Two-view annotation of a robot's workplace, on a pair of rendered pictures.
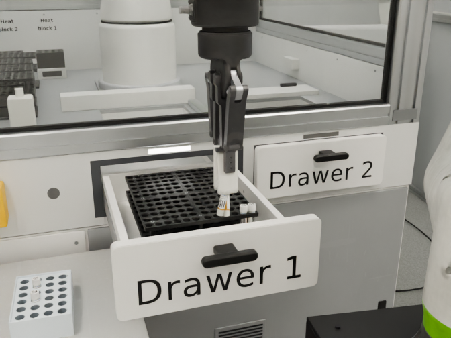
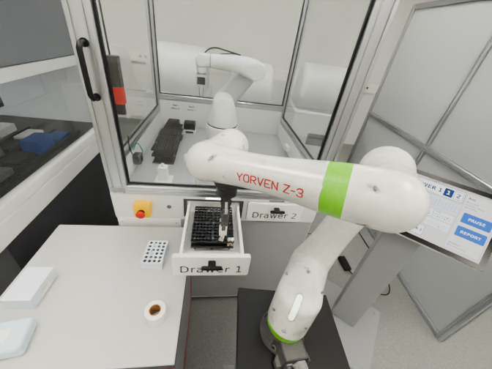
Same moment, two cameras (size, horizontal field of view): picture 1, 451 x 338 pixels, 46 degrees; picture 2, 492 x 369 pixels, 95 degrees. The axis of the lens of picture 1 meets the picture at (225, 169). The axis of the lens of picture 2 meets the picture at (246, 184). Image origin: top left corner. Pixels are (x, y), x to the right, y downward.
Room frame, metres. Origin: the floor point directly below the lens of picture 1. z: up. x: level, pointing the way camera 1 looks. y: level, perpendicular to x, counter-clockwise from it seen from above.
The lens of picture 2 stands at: (0.11, -0.14, 1.62)
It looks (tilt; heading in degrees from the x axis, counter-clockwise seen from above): 34 degrees down; 7
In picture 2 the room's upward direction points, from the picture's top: 9 degrees clockwise
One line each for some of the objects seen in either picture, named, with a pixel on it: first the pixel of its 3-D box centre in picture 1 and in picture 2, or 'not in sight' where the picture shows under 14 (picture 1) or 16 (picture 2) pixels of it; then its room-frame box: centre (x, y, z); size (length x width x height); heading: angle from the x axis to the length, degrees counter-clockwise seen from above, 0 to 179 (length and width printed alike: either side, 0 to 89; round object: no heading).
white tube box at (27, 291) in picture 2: not in sight; (31, 286); (0.43, 0.59, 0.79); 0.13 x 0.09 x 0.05; 17
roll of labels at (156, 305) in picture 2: not in sight; (155, 312); (0.46, 0.14, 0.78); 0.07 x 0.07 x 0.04
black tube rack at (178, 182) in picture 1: (186, 210); (212, 228); (0.83, 0.07, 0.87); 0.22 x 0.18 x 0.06; 18
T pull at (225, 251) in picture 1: (227, 253); (211, 265); (0.61, 0.00, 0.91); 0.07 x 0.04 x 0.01; 108
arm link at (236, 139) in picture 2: not in sight; (229, 151); (0.74, 0.00, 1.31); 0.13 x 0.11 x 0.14; 165
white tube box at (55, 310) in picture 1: (43, 304); (155, 253); (0.68, 0.27, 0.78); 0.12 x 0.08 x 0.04; 16
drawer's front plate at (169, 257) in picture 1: (221, 265); (211, 264); (0.64, 0.01, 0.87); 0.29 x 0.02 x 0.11; 108
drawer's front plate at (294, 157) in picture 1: (321, 165); (274, 211); (1.04, -0.20, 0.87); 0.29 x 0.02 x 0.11; 108
